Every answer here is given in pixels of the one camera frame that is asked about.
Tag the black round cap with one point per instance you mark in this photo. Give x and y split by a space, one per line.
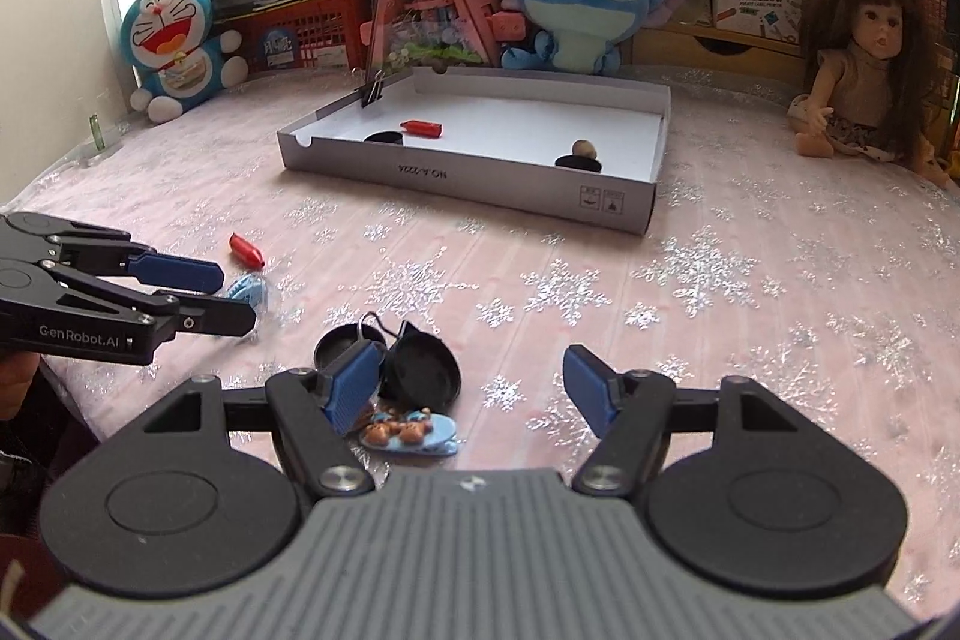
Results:
388 137
576 162
335 342

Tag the Doraemon plush toy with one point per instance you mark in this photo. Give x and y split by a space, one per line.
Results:
179 62

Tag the black round lid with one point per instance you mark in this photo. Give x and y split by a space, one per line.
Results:
419 371

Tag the brown haired doll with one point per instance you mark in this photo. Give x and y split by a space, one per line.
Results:
868 66

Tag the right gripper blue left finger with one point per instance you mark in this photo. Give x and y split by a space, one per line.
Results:
314 410

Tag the blue Stitch plush toy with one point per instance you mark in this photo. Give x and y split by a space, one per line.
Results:
583 36

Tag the red plastic crate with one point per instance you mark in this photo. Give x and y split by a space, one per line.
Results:
311 34

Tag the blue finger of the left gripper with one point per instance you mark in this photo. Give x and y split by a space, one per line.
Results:
211 315
176 272

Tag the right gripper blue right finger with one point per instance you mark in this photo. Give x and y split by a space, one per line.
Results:
628 412

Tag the black binder clip on tray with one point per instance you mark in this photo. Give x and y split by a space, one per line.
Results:
370 90

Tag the black binder clip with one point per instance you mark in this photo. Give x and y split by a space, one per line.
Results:
379 328
370 90

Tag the pink triangular dollhouse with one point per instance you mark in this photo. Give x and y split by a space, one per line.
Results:
439 34

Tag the person left hand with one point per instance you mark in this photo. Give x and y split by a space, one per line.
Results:
16 373

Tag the white cardboard tray box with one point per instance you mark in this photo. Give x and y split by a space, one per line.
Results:
502 131

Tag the wooden drawer box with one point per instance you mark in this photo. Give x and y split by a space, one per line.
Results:
706 48

